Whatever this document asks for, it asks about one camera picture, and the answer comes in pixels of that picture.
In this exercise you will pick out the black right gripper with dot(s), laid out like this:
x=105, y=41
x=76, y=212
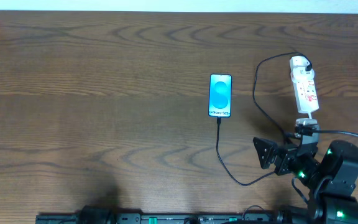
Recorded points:
x=281, y=159

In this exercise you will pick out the blue Samsung Galaxy smartphone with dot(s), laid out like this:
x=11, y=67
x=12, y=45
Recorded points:
x=220, y=93

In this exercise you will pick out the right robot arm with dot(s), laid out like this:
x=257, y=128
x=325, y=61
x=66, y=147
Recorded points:
x=331, y=181

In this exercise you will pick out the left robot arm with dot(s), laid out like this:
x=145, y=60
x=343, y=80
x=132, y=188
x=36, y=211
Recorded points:
x=95, y=215

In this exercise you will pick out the white USB charger adapter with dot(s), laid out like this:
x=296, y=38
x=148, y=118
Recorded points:
x=299, y=75

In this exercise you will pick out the white power strip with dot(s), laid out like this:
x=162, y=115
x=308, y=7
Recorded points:
x=305, y=92

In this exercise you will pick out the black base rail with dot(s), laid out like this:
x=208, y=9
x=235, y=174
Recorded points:
x=136, y=218

